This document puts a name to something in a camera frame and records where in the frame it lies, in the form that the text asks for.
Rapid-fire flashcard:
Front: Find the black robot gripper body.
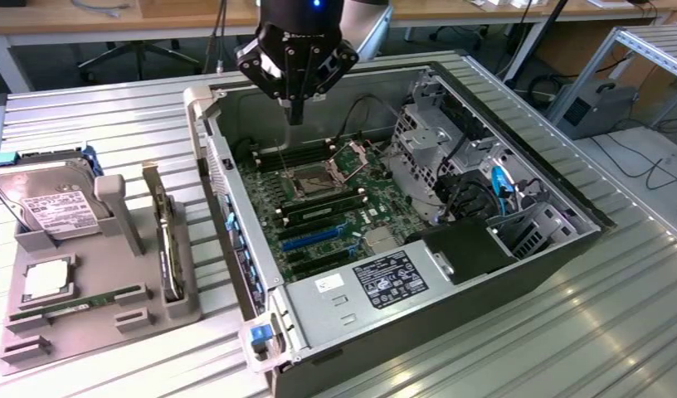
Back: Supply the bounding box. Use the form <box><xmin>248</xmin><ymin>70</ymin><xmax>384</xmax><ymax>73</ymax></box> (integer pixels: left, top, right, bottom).
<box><xmin>258</xmin><ymin>0</ymin><xmax>344</xmax><ymax>101</ymax></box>

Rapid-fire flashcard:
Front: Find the black office chair base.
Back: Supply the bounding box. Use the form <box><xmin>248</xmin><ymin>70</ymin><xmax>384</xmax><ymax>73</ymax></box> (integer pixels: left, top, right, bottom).
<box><xmin>74</xmin><ymin>37</ymin><xmax>202</xmax><ymax>80</ymax></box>

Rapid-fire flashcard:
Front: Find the metal socket cover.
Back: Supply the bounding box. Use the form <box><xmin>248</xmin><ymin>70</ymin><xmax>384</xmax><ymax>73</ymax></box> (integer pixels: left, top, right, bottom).
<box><xmin>324</xmin><ymin>139</ymin><xmax>368</xmax><ymax>183</ymax></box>

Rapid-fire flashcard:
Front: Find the metal disk bay cage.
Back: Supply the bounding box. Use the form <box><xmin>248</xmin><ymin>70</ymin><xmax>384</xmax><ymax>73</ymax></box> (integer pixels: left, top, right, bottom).
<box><xmin>387</xmin><ymin>102</ymin><xmax>503</xmax><ymax>219</ymax></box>

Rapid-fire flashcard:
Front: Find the CPU socket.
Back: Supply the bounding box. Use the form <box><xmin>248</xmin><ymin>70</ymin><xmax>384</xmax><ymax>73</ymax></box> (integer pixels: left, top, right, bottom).
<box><xmin>286</xmin><ymin>165</ymin><xmax>339</xmax><ymax>200</ymax></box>

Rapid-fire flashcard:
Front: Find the long wooden desk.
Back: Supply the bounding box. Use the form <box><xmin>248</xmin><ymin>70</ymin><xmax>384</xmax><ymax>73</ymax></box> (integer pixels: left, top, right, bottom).
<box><xmin>0</xmin><ymin>0</ymin><xmax>261</xmax><ymax>95</ymax></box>

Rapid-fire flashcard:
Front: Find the installed RAM stick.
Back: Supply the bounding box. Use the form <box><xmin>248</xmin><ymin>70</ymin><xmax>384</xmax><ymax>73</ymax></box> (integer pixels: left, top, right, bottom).
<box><xmin>285</xmin><ymin>197</ymin><xmax>357</xmax><ymax>223</ymax></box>

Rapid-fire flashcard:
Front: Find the green motherboard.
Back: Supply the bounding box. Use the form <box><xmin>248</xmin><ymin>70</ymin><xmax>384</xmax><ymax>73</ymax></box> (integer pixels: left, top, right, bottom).
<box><xmin>234</xmin><ymin>138</ymin><xmax>421</xmax><ymax>283</ymax></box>

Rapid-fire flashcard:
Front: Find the blue expansion slot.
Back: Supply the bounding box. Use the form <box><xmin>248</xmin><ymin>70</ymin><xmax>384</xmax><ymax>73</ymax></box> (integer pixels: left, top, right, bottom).
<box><xmin>280</xmin><ymin>226</ymin><xmax>345</xmax><ymax>252</ymax></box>

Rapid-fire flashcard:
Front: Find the graphics card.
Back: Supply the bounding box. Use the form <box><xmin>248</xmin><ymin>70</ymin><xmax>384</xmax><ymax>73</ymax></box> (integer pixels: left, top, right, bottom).
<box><xmin>139</xmin><ymin>160</ymin><xmax>188</xmax><ymax>300</ymax></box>

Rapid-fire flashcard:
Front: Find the silver chipset heatsink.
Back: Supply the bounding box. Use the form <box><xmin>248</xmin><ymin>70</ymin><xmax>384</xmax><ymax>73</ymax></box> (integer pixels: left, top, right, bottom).
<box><xmin>361</xmin><ymin>231</ymin><xmax>399</xmax><ymax>255</ymax></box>

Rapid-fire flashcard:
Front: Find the open black PC case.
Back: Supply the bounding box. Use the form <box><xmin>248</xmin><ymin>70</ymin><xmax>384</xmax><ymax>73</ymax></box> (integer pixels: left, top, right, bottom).
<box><xmin>181</xmin><ymin>49</ymin><xmax>617</xmax><ymax>398</ymax></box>

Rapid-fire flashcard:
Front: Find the grey box on floor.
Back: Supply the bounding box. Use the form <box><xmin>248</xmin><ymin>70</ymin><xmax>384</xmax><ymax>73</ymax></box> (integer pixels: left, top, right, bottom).
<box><xmin>558</xmin><ymin>81</ymin><xmax>641</xmax><ymax>141</ymax></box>

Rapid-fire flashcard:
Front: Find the hard disk with blue carrier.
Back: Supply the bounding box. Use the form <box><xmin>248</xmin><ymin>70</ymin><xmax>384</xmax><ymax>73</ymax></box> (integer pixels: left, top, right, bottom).
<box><xmin>0</xmin><ymin>143</ymin><xmax>106</xmax><ymax>242</ymax></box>

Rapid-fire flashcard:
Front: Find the grey power supply unit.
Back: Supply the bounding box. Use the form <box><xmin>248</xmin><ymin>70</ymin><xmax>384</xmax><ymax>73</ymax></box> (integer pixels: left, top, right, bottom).
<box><xmin>276</xmin><ymin>239</ymin><xmax>462</xmax><ymax>354</ymax></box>

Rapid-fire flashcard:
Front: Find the CPU chip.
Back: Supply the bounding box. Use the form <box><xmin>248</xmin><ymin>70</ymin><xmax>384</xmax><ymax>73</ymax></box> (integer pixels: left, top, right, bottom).
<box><xmin>21</xmin><ymin>260</ymin><xmax>74</xmax><ymax>300</ymax></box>

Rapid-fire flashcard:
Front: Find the green RAM stick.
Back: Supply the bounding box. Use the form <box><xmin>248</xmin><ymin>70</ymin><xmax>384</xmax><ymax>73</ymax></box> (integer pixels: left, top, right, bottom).
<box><xmin>8</xmin><ymin>289</ymin><xmax>141</xmax><ymax>321</ymax></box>

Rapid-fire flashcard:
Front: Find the grey parts rack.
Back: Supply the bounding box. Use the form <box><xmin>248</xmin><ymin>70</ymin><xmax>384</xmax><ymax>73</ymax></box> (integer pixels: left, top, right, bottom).
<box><xmin>0</xmin><ymin>173</ymin><xmax>206</xmax><ymax>366</ymax></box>

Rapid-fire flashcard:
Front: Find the black looped wire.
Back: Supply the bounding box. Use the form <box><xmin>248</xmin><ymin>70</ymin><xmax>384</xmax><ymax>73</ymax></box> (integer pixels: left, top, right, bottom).
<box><xmin>335</xmin><ymin>95</ymin><xmax>397</xmax><ymax>147</ymax></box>

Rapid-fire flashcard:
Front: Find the wooden desk with white frame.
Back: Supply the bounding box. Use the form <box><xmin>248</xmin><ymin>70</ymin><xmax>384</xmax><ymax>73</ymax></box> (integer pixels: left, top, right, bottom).
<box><xmin>389</xmin><ymin>0</ymin><xmax>674</xmax><ymax>80</ymax></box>

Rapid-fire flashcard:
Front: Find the blue disk wire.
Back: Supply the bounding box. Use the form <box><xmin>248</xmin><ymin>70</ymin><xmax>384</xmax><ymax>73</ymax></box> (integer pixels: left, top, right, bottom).
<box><xmin>487</xmin><ymin>164</ymin><xmax>512</xmax><ymax>219</ymax></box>

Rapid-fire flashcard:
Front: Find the black plastic air duct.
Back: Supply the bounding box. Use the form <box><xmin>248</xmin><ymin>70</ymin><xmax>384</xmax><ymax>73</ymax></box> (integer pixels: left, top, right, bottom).
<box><xmin>403</xmin><ymin>218</ymin><xmax>519</xmax><ymax>288</ymax></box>

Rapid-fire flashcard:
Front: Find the aluminium frame table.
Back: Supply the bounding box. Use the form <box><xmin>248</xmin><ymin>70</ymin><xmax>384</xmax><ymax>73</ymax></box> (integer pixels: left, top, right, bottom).
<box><xmin>546</xmin><ymin>22</ymin><xmax>677</xmax><ymax>130</ymax></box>

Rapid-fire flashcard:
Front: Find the black floor cable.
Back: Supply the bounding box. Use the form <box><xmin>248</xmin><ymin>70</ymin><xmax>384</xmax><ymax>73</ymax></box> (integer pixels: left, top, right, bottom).
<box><xmin>590</xmin><ymin>118</ymin><xmax>677</xmax><ymax>190</ymax></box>

